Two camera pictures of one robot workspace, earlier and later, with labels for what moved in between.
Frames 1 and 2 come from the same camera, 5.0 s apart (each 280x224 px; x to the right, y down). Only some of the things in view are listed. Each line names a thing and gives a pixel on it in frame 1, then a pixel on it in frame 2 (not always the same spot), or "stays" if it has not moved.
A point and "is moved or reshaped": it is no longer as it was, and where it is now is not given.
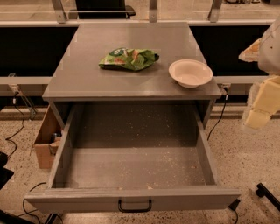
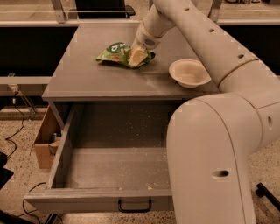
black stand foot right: x=262 y=191 stays
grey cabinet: x=82 y=80 stays
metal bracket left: x=32 y=109 stays
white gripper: x=270 y=53 to x=144 y=39
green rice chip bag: x=129 y=59 is moved or reshaped
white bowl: x=190 y=73 stays
